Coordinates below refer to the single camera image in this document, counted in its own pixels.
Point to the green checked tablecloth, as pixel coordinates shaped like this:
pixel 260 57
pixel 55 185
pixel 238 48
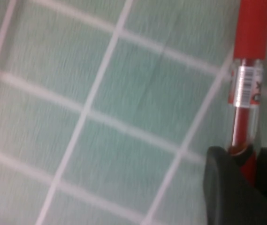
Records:
pixel 100 117

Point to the red gel pen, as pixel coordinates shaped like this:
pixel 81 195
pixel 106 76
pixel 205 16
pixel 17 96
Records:
pixel 253 30

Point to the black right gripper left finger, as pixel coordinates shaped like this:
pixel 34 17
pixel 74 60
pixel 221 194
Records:
pixel 229 199

